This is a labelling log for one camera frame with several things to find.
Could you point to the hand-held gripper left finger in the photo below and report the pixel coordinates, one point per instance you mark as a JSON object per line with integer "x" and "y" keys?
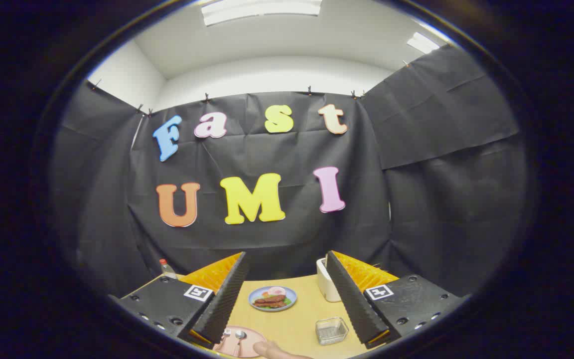
{"x": 224, "y": 304}

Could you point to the cream white toaster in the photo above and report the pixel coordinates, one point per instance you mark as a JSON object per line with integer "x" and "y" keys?
{"x": 324, "y": 284}

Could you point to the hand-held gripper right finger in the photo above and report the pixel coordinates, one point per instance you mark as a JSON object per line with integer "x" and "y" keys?
{"x": 357, "y": 299}

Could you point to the brown meat strip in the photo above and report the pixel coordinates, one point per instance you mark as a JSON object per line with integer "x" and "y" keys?
{"x": 269, "y": 304}
{"x": 269, "y": 299}

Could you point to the clear plastic water bottle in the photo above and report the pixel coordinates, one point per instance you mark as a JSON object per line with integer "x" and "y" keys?
{"x": 167, "y": 270}

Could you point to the small ceiling light panel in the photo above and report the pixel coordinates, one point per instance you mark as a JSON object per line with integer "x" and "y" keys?
{"x": 422, "y": 43}

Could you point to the blue food plate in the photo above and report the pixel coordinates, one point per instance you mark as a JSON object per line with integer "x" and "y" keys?
{"x": 291, "y": 298}

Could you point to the long ceiling light panel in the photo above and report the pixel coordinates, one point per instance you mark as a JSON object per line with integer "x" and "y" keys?
{"x": 262, "y": 10}

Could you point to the pink ham slice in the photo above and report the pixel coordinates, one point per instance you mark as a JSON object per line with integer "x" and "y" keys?
{"x": 276, "y": 291}

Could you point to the pink round plate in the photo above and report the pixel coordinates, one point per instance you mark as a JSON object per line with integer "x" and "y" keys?
{"x": 254, "y": 339}

